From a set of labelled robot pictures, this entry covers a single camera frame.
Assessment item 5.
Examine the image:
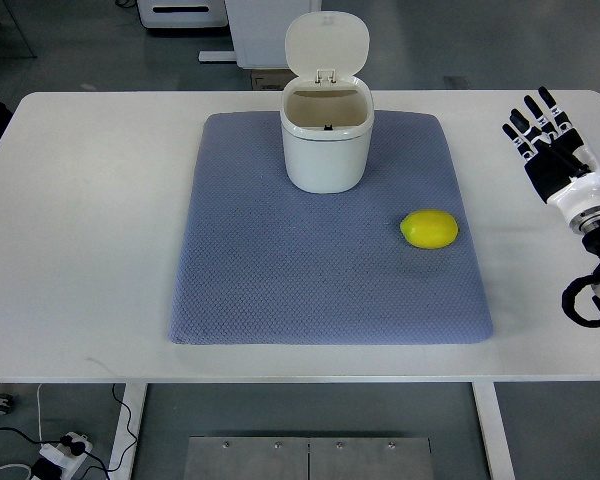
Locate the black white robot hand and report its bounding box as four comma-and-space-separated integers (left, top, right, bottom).
502, 86, 600, 202

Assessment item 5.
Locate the yellow lemon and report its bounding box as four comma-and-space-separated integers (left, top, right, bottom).
400, 209, 459, 249

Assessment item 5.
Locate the white trash bin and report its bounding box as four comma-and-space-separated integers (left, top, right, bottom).
280, 11, 374, 194

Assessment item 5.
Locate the white table right leg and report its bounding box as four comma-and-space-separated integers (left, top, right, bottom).
472, 381, 515, 480

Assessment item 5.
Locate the white table leg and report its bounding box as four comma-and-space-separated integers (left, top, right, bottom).
107, 383, 148, 480
472, 381, 515, 480

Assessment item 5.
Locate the cardboard box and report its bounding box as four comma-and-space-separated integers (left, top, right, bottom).
250, 69, 296, 91

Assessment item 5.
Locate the blue quilted mat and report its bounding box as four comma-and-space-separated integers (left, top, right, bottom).
169, 111, 493, 345

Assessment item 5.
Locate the white cabinet base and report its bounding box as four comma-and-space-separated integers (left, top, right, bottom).
198, 0, 322, 70

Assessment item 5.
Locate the white appliance with slot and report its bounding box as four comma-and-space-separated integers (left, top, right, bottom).
136, 0, 229, 29

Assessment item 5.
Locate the metal floor plate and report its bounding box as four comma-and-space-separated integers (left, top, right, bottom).
184, 436, 434, 479

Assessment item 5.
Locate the white table left leg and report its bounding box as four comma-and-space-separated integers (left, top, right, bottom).
107, 383, 148, 480

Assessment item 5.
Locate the white power strip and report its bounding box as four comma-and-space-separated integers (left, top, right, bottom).
31, 432, 93, 480

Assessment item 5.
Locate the black power cable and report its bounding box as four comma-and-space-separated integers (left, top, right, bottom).
0, 383, 139, 480

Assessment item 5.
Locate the white cable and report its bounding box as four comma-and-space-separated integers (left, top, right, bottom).
0, 383, 46, 480

